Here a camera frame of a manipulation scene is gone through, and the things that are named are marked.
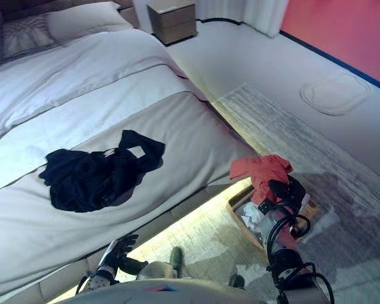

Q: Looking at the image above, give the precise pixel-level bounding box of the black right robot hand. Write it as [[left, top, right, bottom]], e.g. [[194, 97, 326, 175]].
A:
[[258, 177, 308, 216]]

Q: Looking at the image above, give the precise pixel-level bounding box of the red garment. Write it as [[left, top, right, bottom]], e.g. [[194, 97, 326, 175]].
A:
[[229, 154, 295, 205]]

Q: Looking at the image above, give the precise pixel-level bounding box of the black garment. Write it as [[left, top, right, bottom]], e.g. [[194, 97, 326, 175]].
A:
[[39, 129, 167, 213]]

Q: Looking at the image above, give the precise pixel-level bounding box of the wooden laundry basket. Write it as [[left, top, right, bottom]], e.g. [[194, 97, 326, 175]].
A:
[[226, 185, 322, 254]]

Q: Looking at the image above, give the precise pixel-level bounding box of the white bed duvet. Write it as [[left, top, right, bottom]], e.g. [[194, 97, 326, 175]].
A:
[[0, 30, 260, 298]]

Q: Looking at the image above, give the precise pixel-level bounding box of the white crumpled cloth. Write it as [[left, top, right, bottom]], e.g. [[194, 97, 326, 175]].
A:
[[239, 202, 265, 229]]

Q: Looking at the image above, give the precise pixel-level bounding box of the grey striped floor rug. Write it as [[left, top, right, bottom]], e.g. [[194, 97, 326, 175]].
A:
[[126, 84, 380, 304]]

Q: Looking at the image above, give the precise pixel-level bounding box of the right robot leg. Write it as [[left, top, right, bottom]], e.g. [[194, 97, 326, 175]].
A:
[[229, 262, 269, 289]]

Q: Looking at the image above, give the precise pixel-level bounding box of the black baseboard strip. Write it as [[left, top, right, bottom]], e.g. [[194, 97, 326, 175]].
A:
[[196, 18, 380, 92]]

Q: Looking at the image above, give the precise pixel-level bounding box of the grey robot torso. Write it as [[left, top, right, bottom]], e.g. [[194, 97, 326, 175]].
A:
[[55, 275, 273, 304]]

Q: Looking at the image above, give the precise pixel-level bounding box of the white pleated curtain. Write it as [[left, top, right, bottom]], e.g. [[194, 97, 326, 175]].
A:
[[193, 0, 289, 39]]

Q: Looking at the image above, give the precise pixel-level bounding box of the grey two-drawer nightstand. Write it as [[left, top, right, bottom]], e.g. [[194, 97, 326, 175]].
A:
[[147, 0, 199, 45]]

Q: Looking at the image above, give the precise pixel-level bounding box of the plain white pillow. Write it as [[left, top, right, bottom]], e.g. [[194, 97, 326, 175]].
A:
[[46, 1, 132, 44]]

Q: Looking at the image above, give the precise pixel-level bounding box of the patterned grey pillow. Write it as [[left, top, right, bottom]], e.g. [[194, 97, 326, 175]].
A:
[[1, 12, 56, 60]]

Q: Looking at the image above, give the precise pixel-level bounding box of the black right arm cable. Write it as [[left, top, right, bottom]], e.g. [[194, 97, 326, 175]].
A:
[[267, 205, 335, 304]]

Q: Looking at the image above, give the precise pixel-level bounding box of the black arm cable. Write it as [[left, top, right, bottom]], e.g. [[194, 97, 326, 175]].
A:
[[75, 272, 94, 295], [267, 205, 335, 304]]

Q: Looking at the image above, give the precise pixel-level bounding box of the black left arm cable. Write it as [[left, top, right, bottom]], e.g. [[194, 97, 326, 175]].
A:
[[75, 272, 94, 295]]

